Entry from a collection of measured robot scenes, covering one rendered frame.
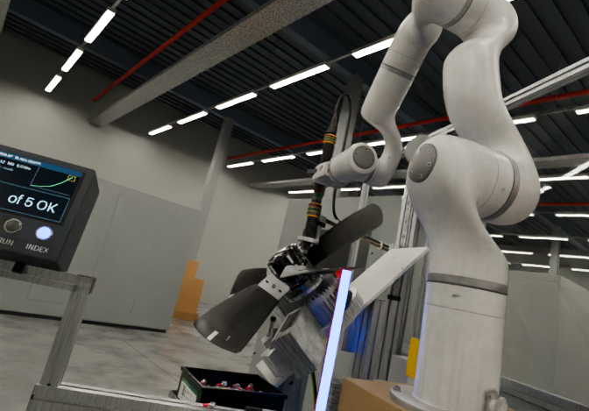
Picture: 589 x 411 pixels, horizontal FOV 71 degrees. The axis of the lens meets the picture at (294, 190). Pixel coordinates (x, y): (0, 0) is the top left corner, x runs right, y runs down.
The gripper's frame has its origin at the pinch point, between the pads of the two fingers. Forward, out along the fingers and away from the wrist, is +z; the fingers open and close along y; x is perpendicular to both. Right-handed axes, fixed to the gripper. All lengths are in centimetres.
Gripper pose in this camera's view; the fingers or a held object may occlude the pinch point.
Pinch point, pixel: (321, 180)
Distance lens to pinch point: 135.4
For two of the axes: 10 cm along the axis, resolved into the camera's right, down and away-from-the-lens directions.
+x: 2.2, -9.5, 2.3
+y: 9.3, 2.7, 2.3
